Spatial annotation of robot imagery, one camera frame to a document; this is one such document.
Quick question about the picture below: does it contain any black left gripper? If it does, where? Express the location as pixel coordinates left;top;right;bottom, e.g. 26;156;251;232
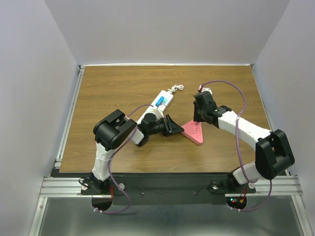
147;114;184;136

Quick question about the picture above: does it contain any pink triangular power strip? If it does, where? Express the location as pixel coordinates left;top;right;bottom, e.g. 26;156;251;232
181;120;203;146

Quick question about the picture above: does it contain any blue square plug adapter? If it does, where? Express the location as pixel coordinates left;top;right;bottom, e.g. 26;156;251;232
156;96;164;107

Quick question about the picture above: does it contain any white multicolour power strip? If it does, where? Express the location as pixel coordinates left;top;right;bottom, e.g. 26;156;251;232
137;90;174;124

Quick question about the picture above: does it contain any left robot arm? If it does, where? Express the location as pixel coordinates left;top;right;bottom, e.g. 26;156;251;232
86;110;184;194

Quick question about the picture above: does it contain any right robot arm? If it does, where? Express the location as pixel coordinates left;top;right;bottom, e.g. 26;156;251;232
193;91;295;192

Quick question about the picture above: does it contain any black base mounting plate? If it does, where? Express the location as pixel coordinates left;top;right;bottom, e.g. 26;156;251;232
50;173;265;207

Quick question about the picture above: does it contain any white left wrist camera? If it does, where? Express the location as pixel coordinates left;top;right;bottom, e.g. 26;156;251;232
153;104;166;119

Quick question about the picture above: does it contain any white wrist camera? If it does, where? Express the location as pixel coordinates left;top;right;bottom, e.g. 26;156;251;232
153;104;166;119
198;85;212;94

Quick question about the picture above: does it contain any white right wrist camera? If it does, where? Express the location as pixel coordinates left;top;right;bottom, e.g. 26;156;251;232
198;85;212;94

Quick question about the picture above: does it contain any white power strip cord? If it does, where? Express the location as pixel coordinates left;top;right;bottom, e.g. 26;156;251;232
167;84;185;94

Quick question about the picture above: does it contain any aluminium left side rail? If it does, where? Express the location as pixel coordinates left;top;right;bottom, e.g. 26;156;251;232
54;65;85;169

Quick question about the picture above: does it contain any aluminium rail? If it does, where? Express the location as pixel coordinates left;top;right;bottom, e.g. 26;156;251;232
250;64;305;196
39;176;93;198
54;65;85;169

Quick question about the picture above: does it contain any aluminium right side rail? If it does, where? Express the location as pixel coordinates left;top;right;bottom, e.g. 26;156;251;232
250;64;305;196

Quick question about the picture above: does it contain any aluminium front rail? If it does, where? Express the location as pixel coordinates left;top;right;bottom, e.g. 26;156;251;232
39;176;93;198

